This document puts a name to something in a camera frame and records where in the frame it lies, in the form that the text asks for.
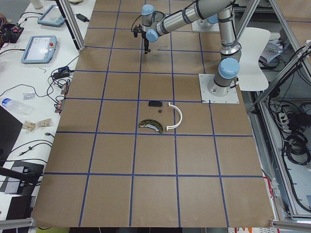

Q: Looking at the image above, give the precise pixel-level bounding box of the black brake pad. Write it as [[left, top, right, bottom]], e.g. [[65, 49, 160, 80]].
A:
[[148, 100, 163, 107]]

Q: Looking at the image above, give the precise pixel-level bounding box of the black power adapter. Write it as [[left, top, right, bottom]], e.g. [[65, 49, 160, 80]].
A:
[[76, 14, 89, 22]]

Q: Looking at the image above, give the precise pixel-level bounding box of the green brake shoe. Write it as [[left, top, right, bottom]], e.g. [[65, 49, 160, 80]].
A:
[[138, 119, 164, 133]]

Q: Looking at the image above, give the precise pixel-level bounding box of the white curved plastic part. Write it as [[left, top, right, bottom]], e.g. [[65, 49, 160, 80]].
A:
[[166, 102, 183, 131]]

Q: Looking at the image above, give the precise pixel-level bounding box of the far teach pendant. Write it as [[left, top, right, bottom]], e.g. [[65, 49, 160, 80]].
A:
[[37, 5, 65, 27]]

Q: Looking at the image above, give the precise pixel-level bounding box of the teach pendant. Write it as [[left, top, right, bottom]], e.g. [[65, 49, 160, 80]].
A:
[[37, 5, 65, 27], [21, 35, 57, 64]]

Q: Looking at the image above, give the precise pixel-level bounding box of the white plastic chair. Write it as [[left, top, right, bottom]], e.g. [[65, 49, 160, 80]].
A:
[[237, 27, 271, 91]]

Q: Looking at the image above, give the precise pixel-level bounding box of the near teach pendant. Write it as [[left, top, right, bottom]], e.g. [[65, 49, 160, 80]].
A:
[[21, 35, 57, 64]]

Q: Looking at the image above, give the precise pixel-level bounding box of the clear plastic water bottle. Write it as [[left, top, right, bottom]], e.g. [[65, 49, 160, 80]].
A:
[[0, 98, 34, 115]]

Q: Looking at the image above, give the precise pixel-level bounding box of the aluminium frame post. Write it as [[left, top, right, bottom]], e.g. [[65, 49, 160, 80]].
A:
[[55, 0, 85, 51]]

